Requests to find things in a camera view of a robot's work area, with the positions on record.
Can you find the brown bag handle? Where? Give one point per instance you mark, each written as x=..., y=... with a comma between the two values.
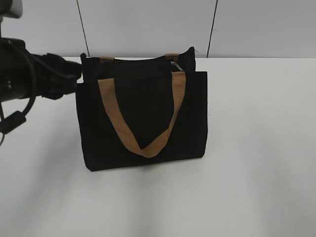
x=111, y=106
x=168, y=56

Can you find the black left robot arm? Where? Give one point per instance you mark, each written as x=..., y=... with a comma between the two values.
x=24, y=75

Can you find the black canvas tote bag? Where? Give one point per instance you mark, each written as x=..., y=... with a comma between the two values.
x=144, y=95

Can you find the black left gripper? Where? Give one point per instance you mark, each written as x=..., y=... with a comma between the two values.
x=56, y=76

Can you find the brown front bag handle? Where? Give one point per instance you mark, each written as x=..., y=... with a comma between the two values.
x=111, y=106

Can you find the brown rear bag handle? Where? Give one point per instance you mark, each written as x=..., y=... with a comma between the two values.
x=168, y=56

